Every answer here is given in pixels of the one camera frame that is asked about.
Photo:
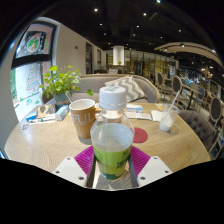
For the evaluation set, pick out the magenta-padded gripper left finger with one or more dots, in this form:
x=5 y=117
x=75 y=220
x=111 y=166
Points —
x=83 y=161

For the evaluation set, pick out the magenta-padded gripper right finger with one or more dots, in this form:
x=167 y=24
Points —
x=141 y=161

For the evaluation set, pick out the clear green-labelled drink bottle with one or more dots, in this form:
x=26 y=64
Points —
x=111 y=140

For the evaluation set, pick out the flat round red coaster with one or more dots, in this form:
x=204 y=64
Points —
x=141 y=136

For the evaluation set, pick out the brown paper-look mug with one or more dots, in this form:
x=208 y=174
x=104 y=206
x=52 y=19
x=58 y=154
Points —
x=81 y=120

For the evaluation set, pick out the clear plastic cup with straw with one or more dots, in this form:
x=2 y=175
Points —
x=166 y=121

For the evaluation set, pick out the white paper napkin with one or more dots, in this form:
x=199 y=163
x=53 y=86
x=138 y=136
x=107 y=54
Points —
x=156 y=115

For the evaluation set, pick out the blue white tissue box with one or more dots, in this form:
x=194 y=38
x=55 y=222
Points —
x=61 y=112

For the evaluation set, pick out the small blue white booklet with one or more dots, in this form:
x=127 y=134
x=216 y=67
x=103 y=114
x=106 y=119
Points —
x=134 y=107

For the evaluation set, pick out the yellow square card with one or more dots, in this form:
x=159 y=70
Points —
x=160 y=106

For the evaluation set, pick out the wooden card stand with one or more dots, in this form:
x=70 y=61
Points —
x=46 y=111

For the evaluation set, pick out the dark grey tufted armchair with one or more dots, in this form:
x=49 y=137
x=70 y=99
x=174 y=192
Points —
x=196 y=125

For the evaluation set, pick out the small blue card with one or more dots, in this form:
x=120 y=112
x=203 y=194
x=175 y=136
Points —
x=31 y=116

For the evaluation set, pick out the grey white zigzag pillow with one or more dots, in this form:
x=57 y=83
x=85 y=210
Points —
x=133 y=88

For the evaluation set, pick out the grey curved sofa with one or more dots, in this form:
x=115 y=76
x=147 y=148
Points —
x=91 y=85

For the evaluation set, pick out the group of dining chairs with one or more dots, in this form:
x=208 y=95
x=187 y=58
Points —
x=176 y=86

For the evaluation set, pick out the green potted plant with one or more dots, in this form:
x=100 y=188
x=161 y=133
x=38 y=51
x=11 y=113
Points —
x=61 y=81

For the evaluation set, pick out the colourful window poster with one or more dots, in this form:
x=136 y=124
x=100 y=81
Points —
x=33 y=43

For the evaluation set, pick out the group of ceiling lights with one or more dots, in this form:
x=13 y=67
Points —
x=95 y=10

